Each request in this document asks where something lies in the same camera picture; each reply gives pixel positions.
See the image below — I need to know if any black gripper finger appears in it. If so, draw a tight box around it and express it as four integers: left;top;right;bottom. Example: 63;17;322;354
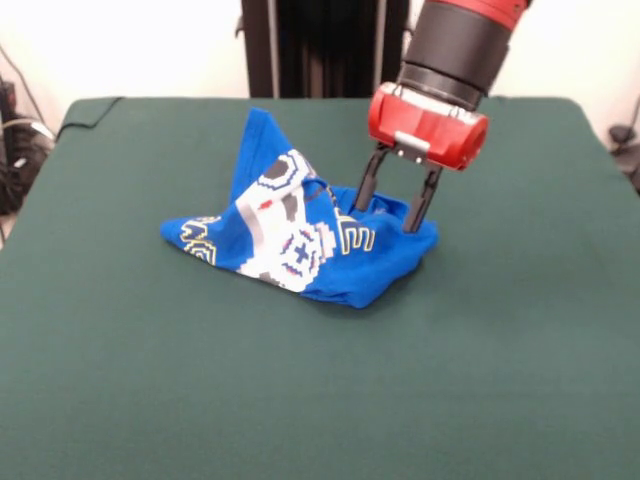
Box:
350;142;390;215
402;162;444;235

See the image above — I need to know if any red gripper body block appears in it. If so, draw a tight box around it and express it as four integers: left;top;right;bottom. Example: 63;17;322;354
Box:
368;82;491;173

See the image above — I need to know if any blue printed T-shirt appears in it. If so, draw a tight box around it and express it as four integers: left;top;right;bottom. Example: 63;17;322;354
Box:
159;107;441;310

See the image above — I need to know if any dark green table cloth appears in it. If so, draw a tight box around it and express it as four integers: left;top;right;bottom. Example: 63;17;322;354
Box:
0;95;640;480

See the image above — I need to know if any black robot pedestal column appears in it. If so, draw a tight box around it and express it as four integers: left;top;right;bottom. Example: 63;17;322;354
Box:
234;0;419;99

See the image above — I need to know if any black cable plug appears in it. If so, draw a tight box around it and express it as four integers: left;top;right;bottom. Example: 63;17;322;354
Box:
607;94;640;196

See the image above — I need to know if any black and white cable bundle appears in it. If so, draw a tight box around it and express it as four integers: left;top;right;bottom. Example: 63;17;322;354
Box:
0;44;56;246

